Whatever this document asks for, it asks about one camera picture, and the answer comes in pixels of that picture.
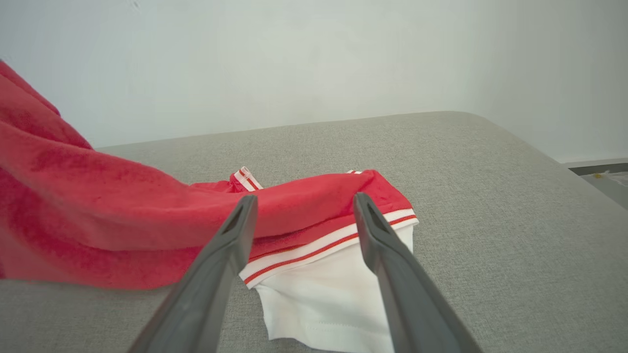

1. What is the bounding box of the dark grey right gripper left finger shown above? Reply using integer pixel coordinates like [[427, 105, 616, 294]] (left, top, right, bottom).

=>
[[129, 195, 259, 353]]

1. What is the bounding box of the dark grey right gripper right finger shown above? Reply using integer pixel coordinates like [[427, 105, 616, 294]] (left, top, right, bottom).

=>
[[353, 192, 484, 353]]

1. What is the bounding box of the red shirt with black lettering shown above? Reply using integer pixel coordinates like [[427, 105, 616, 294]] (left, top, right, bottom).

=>
[[0, 59, 419, 353]]

